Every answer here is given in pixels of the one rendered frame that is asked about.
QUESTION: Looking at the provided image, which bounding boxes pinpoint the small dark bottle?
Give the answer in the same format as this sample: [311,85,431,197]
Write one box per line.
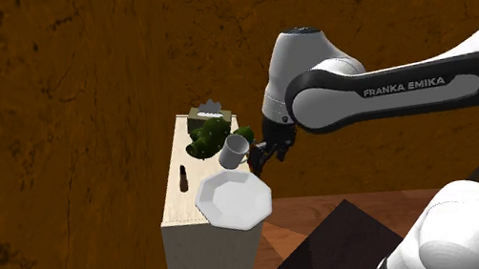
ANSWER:
[176,163,191,194]

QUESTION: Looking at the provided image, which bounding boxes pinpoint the white octagonal plate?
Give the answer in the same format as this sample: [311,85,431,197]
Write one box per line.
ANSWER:
[190,162,278,238]

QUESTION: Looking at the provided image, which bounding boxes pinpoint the pale wooden cabinet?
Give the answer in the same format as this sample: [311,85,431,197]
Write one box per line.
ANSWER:
[145,103,284,269]

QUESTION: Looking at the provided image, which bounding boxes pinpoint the grey mug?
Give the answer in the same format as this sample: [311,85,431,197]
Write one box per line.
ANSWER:
[214,132,255,172]

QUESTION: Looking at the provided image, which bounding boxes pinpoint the green cactus plant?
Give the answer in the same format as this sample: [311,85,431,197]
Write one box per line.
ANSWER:
[181,112,259,164]

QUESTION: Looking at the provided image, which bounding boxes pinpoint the olive tissue box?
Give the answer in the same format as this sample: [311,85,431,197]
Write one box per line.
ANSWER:
[183,96,236,134]

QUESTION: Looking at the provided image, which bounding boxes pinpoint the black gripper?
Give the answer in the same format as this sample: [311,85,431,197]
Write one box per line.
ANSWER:
[242,112,305,178]

